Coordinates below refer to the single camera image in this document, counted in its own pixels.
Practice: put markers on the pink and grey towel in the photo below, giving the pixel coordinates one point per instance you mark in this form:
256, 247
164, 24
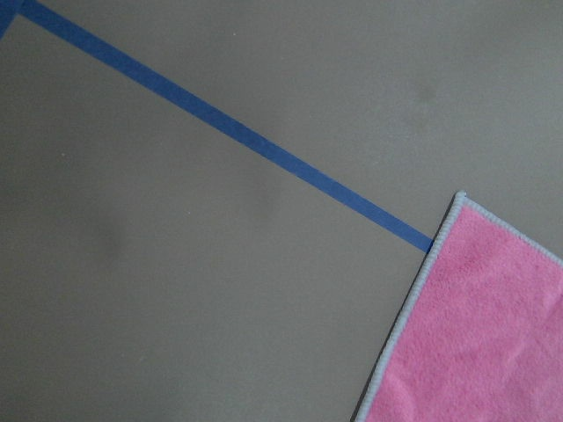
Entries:
479, 336

